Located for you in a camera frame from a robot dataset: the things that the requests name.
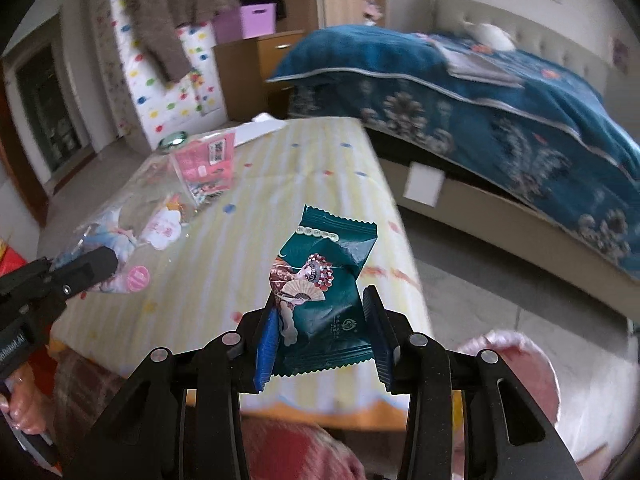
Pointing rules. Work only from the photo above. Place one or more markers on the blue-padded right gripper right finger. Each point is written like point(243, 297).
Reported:
point(414, 364)

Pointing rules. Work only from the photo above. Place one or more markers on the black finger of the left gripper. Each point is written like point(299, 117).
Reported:
point(72, 276)

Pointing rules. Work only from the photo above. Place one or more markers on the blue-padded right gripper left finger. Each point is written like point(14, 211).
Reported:
point(238, 361)

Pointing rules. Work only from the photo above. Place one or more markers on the dark green snack packet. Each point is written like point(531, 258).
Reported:
point(313, 280)

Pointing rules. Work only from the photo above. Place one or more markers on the clear plastic pink-label bag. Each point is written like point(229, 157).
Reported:
point(160, 209)

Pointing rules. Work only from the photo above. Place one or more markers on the pink-lined trash bin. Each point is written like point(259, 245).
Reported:
point(509, 401)

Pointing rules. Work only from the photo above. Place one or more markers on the person's left hand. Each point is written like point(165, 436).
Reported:
point(28, 409)

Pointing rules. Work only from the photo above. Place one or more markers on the white paper label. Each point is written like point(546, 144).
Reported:
point(424, 184)

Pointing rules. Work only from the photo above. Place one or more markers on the polka dot white sheet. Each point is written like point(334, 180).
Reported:
point(145, 106)

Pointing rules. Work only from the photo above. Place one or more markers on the blue floral bed blanket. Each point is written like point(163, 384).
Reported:
point(550, 144)

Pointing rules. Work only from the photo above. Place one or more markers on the wooden nightstand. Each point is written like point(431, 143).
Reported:
point(244, 67)

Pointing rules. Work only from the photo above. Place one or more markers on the brown fuzzy sweater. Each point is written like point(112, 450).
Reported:
point(156, 24)

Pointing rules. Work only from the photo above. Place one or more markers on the grey booklet on bed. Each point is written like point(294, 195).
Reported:
point(472, 67)

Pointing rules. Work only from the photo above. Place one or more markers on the purple storage box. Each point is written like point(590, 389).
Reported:
point(245, 22)

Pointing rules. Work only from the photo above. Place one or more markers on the white pillow on bed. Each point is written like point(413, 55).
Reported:
point(490, 36)

